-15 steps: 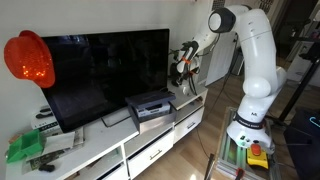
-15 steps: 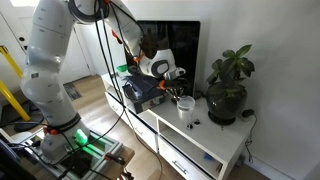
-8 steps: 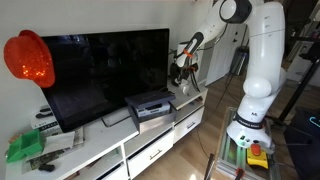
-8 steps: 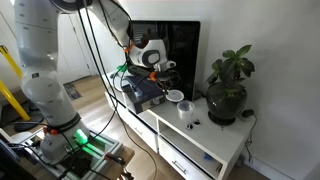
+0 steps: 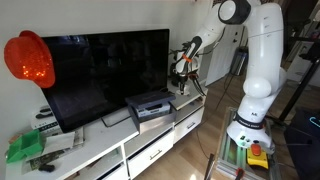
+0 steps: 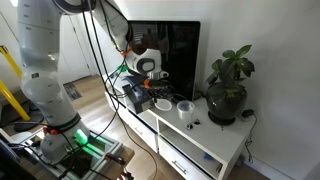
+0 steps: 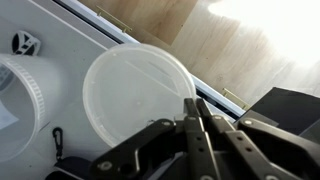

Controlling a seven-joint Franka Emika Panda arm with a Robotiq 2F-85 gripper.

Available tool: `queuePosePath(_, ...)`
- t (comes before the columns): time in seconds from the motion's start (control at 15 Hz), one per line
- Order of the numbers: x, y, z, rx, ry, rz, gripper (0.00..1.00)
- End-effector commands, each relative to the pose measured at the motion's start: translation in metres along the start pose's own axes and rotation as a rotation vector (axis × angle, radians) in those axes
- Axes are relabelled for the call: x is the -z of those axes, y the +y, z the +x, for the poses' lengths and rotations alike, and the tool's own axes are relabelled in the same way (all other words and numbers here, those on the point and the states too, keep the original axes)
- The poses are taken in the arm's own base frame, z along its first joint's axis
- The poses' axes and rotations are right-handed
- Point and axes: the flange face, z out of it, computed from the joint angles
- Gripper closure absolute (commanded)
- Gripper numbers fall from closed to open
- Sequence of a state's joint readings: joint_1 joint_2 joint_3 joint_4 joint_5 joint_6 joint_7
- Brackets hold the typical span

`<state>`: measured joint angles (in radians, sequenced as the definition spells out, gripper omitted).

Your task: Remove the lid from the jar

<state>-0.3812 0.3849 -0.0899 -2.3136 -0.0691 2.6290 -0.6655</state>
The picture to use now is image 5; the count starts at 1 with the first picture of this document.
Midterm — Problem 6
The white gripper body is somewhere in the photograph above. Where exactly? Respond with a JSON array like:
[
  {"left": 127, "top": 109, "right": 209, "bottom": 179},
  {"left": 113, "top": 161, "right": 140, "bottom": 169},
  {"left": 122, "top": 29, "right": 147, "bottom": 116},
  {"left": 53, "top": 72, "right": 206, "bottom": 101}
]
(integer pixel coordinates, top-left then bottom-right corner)
[{"left": 172, "top": 59, "right": 194, "bottom": 80}]

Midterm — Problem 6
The white jar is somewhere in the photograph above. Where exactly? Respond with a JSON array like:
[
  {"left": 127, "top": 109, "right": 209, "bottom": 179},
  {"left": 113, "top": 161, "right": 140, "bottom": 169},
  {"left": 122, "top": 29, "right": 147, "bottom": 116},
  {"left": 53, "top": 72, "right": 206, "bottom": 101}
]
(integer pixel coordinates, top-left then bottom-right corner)
[{"left": 178, "top": 88, "right": 191, "bottom": 97}]

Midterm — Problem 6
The green potted plant black pot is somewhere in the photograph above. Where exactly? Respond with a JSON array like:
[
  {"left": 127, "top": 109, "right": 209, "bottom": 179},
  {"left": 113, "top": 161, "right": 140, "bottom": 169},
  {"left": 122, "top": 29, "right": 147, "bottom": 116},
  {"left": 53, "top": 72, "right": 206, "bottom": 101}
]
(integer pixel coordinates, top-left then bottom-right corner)
[{"left": 167, "top": 41, "right": 201, "bottom": 86}]

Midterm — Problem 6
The grey device in box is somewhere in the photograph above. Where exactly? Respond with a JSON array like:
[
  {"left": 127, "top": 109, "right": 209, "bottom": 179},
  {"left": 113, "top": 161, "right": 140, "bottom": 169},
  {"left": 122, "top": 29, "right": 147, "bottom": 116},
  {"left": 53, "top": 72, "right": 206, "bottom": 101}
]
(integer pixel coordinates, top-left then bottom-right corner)
[{"left": 134, "top": 102, "right": 173, "bottom": 120}]

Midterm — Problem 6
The small white cabinet drawer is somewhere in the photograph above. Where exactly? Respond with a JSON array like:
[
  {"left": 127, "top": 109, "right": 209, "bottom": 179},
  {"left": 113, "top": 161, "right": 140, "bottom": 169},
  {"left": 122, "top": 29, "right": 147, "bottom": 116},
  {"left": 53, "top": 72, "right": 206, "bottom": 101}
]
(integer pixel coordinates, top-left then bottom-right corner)
[{"left": 173, "top": 106, "right": 205, "bottom": 145}]

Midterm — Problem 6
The open blue grey cardboard box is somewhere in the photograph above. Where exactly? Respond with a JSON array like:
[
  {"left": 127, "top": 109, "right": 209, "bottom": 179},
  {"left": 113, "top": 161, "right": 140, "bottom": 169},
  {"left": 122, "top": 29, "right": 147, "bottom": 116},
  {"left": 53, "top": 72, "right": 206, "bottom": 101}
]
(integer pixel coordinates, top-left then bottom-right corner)
[{"left": 124, "top": 90, "right": 178, "bottom": 135}]

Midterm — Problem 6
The grey trash can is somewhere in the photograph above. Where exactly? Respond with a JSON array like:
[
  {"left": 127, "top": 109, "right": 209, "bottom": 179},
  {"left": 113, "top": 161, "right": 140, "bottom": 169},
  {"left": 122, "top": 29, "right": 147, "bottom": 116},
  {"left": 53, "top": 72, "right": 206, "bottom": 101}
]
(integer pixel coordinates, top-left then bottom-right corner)
[{"left": 230, "top": 46, "right": 250, "bottom": 77}]

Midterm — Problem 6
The black flat screen television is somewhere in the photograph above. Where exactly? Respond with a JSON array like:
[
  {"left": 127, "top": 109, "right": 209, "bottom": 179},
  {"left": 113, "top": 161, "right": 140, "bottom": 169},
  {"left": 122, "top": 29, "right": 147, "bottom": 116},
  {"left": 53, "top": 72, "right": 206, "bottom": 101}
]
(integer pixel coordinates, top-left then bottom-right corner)
[{"left": 39, "top": 28, "right": 171, "bottom": 134}]

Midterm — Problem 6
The large white cabinet drawer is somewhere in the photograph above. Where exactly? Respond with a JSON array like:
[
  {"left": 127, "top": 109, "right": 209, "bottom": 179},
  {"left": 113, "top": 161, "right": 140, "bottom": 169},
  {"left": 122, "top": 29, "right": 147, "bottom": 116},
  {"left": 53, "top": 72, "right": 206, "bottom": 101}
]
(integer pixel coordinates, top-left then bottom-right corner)
[{"left": 127, "top": 129, "right": 176, "bottom": 180}]

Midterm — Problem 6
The white TV cabinet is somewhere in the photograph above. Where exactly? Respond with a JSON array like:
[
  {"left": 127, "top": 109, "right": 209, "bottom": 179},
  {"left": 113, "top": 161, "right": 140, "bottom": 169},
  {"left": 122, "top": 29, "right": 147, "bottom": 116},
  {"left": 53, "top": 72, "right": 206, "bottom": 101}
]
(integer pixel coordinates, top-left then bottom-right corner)
[{"left": 4, "top": 79, "right": 209, "bottom": 180}]

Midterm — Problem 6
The yellow emergency stop box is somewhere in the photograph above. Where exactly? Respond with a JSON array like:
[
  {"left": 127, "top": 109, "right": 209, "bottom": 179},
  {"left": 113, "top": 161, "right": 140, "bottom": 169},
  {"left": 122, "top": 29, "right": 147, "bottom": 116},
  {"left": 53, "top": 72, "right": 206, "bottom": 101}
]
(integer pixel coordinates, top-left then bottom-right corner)
[{"left": 246, "top": 141, "right": 270, "bottom": 170}]

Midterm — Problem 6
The black tripod stand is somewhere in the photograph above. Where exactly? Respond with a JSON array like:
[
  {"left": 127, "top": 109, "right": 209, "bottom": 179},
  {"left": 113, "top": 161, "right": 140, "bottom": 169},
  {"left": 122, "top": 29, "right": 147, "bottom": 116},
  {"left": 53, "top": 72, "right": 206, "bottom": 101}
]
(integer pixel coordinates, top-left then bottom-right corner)
[{"left": 277, "top": 54, "right": 320, "bottom": 124}]

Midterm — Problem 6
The printed magazine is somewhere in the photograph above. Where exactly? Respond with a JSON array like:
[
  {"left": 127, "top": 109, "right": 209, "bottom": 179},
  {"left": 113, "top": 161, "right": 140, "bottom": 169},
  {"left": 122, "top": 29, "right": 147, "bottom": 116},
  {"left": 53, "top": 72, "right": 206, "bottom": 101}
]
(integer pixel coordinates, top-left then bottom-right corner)
[{"left": 21, "top": 126, "right": 85, "bottom": 175}]

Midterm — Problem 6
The white paper envelope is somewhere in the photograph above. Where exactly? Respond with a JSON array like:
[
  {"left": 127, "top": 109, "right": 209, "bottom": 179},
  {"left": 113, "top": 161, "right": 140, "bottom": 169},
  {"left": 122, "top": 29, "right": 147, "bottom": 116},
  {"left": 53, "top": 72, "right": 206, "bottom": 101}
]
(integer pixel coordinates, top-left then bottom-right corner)
[{"left": 41, "top": 130, "right": 77, "bottom": 156}]

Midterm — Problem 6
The black case with blue light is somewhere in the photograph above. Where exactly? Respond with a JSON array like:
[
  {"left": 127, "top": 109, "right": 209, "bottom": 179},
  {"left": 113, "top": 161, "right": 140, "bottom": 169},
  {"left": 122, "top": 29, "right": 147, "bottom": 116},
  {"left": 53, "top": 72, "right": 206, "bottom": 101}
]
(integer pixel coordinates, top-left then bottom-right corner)
[{"left": 283, "top": 106, "right": 320, "bottom": 180}]

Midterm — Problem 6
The white router box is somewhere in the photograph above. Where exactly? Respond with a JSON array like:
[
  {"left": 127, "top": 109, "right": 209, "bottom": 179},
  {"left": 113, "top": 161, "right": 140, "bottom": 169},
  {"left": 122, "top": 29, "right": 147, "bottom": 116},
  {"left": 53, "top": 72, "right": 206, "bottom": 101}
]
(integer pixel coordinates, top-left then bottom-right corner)
[{"left": 30, "top": 104, "right": 62, "bottom": 136}]

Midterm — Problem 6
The small black object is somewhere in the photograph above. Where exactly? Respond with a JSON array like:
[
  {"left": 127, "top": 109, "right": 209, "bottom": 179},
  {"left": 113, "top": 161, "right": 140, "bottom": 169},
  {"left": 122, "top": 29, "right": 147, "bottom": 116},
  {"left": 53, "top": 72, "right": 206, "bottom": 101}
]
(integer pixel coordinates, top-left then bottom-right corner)
[{"left": 37, "top": 163, "right": 56, "bottom": 174}]

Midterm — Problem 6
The green plastic box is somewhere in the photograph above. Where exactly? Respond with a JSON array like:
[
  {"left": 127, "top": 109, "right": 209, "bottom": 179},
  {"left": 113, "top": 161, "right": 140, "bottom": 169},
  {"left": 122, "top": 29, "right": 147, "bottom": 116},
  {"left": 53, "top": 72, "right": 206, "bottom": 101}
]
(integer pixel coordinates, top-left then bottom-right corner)
[{"left": 5, "top": 129, "right": 46, "bottom": 164}]

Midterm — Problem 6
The black floor cable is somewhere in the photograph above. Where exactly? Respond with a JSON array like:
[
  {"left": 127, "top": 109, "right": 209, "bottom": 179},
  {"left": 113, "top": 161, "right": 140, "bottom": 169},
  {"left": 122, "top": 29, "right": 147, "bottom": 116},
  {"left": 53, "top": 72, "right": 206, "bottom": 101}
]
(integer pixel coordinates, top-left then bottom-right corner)
[{"left": 194, "top": 66, "right": 246, "bottom": 162}]

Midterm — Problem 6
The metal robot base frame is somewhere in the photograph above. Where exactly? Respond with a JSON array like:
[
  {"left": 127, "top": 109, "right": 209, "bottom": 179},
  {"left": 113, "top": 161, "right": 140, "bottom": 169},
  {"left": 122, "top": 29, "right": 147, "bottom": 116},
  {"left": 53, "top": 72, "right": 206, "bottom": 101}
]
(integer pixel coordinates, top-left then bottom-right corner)
[{"left": 214, "top": 106, "right": 282, "bottom": 180}]

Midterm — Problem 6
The dark stick handle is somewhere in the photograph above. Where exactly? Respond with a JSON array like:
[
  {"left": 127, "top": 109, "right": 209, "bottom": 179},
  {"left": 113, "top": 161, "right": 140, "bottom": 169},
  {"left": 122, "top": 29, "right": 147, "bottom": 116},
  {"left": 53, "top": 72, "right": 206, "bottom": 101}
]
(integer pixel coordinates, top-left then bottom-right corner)
[{"left": 203, "top": 152, "right": 216, "bottom": 180}]

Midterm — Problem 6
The red handled tool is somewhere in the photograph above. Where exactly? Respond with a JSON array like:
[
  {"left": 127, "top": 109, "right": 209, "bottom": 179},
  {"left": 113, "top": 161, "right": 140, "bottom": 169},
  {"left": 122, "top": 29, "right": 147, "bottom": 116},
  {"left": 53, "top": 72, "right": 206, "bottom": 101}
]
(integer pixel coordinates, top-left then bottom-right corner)
[{"left": 233, "top": 167, "right": 246, "bottom": 180}]

